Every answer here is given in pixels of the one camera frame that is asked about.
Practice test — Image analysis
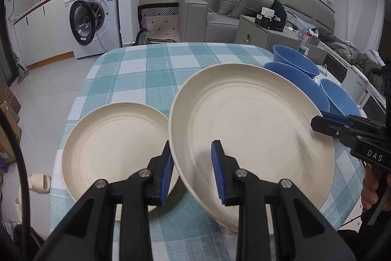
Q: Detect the grey side cabinet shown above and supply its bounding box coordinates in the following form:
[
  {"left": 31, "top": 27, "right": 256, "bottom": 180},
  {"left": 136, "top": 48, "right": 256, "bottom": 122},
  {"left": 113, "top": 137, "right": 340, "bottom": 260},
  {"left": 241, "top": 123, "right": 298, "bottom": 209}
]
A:
[{"left": 235, "top": 15, "right": 330, "bottom": 66}]

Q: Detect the blue bowl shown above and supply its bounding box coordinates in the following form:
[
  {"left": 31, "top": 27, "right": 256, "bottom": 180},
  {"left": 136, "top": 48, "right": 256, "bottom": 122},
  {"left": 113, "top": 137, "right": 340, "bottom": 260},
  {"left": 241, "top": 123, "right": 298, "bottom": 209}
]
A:
[
  {"left": 263, "top": 62, "right": 330, "bottom": 115},
  {"left": 273, "top": 45, "right": 320, "bottom": 79},
  {"left": 319, "top": 79, "right": 361, "bottom": 118}
]

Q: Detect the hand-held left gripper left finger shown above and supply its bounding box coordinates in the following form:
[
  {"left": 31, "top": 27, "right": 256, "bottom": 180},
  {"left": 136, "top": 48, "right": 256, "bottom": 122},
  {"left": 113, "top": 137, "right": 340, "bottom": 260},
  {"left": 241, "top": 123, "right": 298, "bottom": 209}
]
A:
[{"left": 35, "top": 140, "right": 174, "bottom": 261}]

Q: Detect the black white patterned mat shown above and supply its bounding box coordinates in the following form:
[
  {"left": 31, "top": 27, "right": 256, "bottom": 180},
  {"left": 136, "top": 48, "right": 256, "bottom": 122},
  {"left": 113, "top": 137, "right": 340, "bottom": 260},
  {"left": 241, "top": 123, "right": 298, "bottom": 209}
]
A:
[{"left": 136, "top": 4, "right": 179, "bottom": 44}]

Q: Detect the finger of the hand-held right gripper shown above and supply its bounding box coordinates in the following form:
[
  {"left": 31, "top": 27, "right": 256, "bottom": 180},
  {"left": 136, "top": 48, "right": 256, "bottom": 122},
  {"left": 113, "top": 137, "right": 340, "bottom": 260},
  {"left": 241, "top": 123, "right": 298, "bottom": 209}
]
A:
[
  {"left": 311, "top": 116, "right": 382, "bottom": 142},
  {"left": 320, "top": 113, "right": 385, "bottom": 130}
]

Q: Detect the dark grey blanket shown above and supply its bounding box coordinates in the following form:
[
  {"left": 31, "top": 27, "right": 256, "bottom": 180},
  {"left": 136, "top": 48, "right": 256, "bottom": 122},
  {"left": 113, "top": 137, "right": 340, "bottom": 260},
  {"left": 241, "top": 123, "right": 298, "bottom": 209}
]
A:
[{"left": 318, "top": 32, "right": 382, "bottom": 73}]

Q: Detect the grey tissue box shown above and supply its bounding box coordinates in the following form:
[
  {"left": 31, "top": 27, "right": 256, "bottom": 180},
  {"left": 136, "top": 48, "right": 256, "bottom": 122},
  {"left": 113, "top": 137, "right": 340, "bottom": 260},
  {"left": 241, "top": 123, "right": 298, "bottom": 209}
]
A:
[{"left": 308, "top": 29, "right": 320, "bottom": 48}]

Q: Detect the black box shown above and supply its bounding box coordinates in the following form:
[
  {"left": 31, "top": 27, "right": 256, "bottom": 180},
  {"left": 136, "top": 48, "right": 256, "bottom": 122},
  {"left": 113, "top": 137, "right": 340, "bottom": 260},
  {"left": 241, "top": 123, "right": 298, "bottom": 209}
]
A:
[{"left": 254, "top": 14, "right": 286, "bottom": 32}]

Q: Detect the person's dark clothing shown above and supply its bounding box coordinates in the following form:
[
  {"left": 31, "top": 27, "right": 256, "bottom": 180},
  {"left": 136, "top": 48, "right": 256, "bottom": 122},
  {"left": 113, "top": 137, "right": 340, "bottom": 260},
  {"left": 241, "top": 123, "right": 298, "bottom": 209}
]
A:
[{"left": 336, "top": 212, "right": 391, "bottom": 261}]

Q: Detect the teal checkered tablecloth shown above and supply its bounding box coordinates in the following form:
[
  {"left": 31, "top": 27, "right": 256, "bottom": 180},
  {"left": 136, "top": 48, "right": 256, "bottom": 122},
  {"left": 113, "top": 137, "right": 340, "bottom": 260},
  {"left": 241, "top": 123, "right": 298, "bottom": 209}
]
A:
[{"left": 50, "top": 42, "right": 367, "bottom": 261}]

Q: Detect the cardboard box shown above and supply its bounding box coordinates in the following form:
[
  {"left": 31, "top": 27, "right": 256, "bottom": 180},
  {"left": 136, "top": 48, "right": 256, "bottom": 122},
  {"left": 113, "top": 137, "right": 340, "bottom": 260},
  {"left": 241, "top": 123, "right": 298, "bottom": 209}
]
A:
[{"left": 0, "top": 110, "right": 22, "bottom": 165}]

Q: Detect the floor mop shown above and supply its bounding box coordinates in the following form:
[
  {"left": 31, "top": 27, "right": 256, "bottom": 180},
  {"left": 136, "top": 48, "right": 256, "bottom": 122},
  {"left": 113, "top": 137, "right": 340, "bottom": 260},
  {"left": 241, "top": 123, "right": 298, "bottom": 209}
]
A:
[{"left": 12, "top": 44, "right": 29, "bottom": 84}]

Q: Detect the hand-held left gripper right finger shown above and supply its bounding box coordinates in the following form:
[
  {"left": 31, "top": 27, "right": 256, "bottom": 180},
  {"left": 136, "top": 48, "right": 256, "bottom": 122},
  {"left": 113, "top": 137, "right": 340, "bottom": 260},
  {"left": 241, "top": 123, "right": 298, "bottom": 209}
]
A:
[{"left": 211, "top": 140, "right": 356, "bottom": 261}]

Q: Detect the patterned brown box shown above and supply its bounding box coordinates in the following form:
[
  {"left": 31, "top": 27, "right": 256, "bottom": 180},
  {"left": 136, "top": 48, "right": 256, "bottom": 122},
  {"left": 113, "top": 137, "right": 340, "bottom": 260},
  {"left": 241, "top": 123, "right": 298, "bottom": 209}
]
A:
[{"left": 0, "top": 84, "right": 22, "bottom": 115}]

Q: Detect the person's right hand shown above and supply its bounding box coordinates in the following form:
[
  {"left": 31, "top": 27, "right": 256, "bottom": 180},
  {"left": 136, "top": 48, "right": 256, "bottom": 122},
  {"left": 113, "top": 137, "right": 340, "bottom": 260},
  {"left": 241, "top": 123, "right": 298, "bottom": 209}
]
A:
[{"left": 361, "top": 166, "right": 381, "bottom": 213}]

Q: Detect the white electric kettle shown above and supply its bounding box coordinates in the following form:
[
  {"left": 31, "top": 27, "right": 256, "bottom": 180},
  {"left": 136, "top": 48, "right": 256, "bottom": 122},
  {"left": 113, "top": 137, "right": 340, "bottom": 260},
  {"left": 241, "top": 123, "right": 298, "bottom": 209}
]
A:
[{"left": 340, "top": 65, "right": 374, "bottom": 110}]

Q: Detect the dark blue pillow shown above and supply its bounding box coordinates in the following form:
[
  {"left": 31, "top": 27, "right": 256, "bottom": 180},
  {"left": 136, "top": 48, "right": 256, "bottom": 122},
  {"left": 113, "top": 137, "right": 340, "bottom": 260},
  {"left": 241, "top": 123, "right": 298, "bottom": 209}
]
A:
[{"left": 271, "top": 0, "right": 288, "bottom": 26}]

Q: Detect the grey sofa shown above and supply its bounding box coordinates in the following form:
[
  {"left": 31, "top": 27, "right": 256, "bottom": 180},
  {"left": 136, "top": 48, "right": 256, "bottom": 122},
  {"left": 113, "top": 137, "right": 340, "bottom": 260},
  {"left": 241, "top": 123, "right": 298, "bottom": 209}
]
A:
[{"left": 179, "top": 0, "right": 335, "bottom": 44}]

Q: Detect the clear water bottle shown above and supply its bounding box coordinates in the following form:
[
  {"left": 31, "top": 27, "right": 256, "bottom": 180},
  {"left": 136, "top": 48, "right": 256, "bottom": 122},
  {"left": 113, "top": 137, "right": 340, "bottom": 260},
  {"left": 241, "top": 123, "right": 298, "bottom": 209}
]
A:
[{"left": 299, "top": 32, "right": 312, "bottom": 57}]

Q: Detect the white washing machine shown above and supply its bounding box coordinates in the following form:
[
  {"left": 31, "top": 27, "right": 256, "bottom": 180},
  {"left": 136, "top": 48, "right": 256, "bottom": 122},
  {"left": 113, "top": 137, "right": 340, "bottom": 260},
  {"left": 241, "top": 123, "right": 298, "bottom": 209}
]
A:
[{"left": 64, "top": 0, "right": 122, "bottom": 59}]

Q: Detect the white marble side table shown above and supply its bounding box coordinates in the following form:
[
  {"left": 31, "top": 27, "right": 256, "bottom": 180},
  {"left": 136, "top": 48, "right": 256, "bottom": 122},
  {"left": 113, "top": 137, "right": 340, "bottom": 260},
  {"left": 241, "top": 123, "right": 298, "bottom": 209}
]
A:
[{"left": 315, "top": 64, "right": 347, "bottom": 87}]

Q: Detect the black cable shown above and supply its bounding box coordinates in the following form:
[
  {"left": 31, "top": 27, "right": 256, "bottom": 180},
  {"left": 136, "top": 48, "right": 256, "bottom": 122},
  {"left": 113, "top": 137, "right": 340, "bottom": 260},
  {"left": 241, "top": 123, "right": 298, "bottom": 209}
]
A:
[{"left": 0, "top": 108, "right": 31, "bottom": 261}]

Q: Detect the white kitchen counter cabinet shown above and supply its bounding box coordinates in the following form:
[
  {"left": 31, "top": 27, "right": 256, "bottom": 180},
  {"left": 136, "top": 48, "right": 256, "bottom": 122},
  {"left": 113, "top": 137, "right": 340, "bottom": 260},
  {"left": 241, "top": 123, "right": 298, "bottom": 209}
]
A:
[{"left": 12, "top": 0, "right": 75, "bottom": 70}]

